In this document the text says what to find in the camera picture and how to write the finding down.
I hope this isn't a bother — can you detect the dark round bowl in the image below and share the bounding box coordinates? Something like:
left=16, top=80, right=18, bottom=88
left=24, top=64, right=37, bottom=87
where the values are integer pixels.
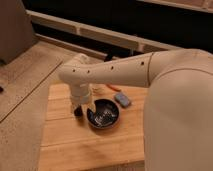
left=87, top=99, right=120, bottom=129

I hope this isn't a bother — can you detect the white horizontal rail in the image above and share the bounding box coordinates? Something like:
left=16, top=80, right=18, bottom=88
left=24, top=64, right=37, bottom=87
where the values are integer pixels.
left=27, top=10, right=175, bottom=53

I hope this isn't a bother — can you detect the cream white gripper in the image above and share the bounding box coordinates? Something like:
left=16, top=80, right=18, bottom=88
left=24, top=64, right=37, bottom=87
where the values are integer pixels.
left=69, top=84, right=95, bottom=114

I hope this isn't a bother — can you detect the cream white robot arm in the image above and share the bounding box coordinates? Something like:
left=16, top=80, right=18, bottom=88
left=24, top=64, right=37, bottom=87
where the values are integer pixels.
left=59, top=49, right=213, bottom=171

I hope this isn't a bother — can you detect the light wooden table board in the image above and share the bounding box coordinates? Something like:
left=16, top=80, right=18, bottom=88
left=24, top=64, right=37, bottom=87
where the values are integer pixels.
left=39, top=84, right=147, bottom=171

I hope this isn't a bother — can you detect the small dark object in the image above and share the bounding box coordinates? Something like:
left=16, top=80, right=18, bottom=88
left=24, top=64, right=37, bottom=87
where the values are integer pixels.
left=74, top=106, right=84, bottom=117

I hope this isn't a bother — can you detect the orange red pen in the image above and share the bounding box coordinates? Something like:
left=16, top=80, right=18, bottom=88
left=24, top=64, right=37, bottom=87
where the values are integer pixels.
left=106, top=84, right=122, bottom=92

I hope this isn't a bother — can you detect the beige cabinet corner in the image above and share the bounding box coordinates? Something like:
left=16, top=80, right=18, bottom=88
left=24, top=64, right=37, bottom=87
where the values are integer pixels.
left=0, top=0, right=37, bottom=64

